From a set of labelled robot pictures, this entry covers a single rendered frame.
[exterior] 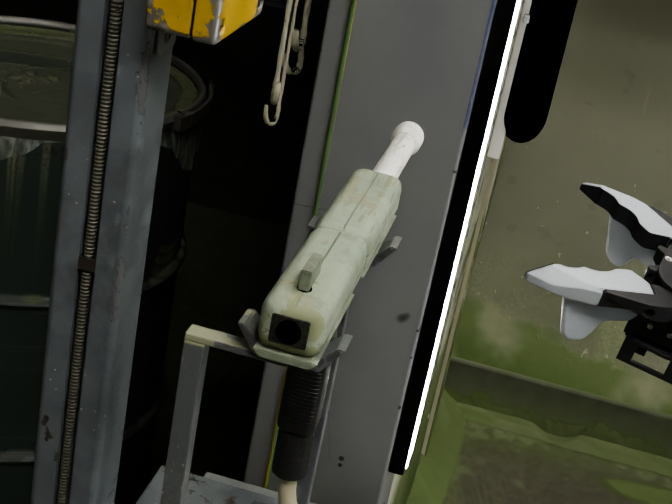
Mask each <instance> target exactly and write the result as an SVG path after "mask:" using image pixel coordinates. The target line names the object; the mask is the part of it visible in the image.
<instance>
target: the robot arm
mask: <svg viewBox="0 0 672 504"><path fill-rule="evenodd" d="M580 190H581V191H582V192H583V193H584V194H585V195H586V196H587V197H588V198H589V199H591V200H592V201H593V202H594V203H595V204H597V205H598V206H600V207H602V208H603V209H605V210H606V211H607V212H608V213H609V214H610V216H609V224H608V232H607V240H606V254H607V257H608V259H609V260H610V261H611V263H613V264H614V265H615V266H617V267H621V266H623V265H624V264H626V263H627V262H629V261H630V260H631V259H633V258H635V259H638V260H639V261H640V262H641V263H642V264H644V265H645V266H646V267H647V268H648V269H647V271H646V273H645V275H644V277H643V278H644V279H642V278H641V277H640V276H638V275H637V274H636V273H634V272H633V271H631V270H626V269H613V270H610V271H596V270H593V269H589V268H587V267H577V268H572V267H567V266H563V265H561V264H557V263H552V264H548V265H545V266H542V267H539V268H536V269H533V270H529V271H526V273H525V276H524V277H525V280H526V281H528V282H530V283H532V284H534V285H536V286H538V287H540V288H542V289H544V290H546V291H548V292H551V293H554V294H556V295H559V296H562V297H563V300H562V314H561V333H562V335H563V336H564V337H566V338H567V339H571V340H579V339H583V338H585V337H586V336H587V335H588V334H590V333H591V332H592V331H593V330H594V329H595V328H596V327H597V326H598V325H600V324H601V323H603V322H605V321H627V320H628V322H627V324H626V326H625V329H624V331H623V332H625V335H626V338H625V340H624V342H623V344H622V346H621V348H620V350H619V352H618V354H617V356H616V359H619V360H621V361H623V362H625V363H627V364H629V365H631V366H634V367H636V368H638V369H640V370H642V371H644V372H646V373H648V374H651V375H653V376H655V377H657V378H659V379H661V380H663V381H666V382H668V383H670V384H672V217H670V216H669V215H667V214H665V213H663V212H662V211H660V210H658V209H657V208H655V207H653V206H647V205H646V204H644V203H643V202H641V201H639V200H637V199H635V198H633V197H631V196H628V195H626V194H623V193H621V192H618V191H616V190H613V189H611V188H608V187H606V186H603V185H597V184H591V183H583V184H581V186H580ZM647 350H648V351H650V352H652V353H654V354H655V355H657V356H659V357H661V358H663V359H665V360H669V361H670V362H669V364H668V366H667V368H666V370H665V372H664V374H663V373H660V372H658V371H656V370H654V369H652V368H650V367H648V366H645V365H643V364H641V363H639V362H637V361H635V360H633V359H632V357H633V355H634V353H637V354H639V355H641V356H645V354H646V352H647Z"/></svg>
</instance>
